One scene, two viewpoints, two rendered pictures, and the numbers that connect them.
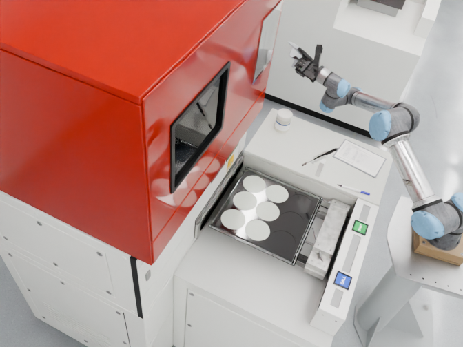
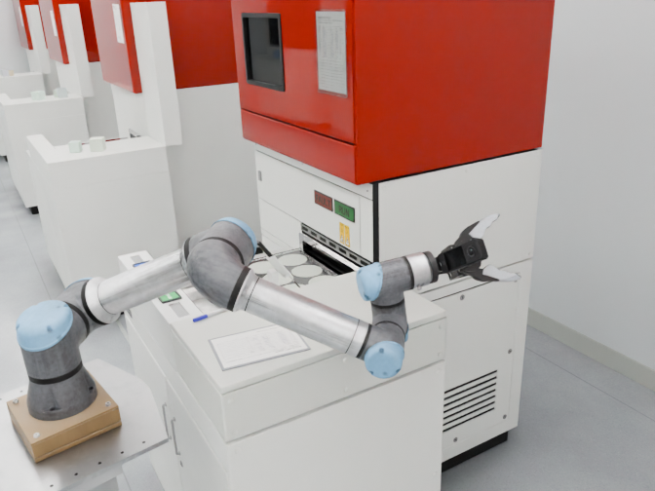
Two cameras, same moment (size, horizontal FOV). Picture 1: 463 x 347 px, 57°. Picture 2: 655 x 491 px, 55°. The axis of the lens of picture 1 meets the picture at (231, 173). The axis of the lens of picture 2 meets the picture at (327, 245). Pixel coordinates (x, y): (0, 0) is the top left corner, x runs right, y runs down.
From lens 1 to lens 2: 287 cm
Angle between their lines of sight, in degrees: 98
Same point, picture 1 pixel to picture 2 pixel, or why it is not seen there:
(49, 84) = not seen: outside the picture
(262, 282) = not seen: hidden behind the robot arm
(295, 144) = (344, 302)
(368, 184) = (209, 329)
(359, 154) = (264, 346)
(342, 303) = (129, 259)
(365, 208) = (182, 314)
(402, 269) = (95, 365)
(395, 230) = (135, 391)
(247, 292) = not seen: hidden behind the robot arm
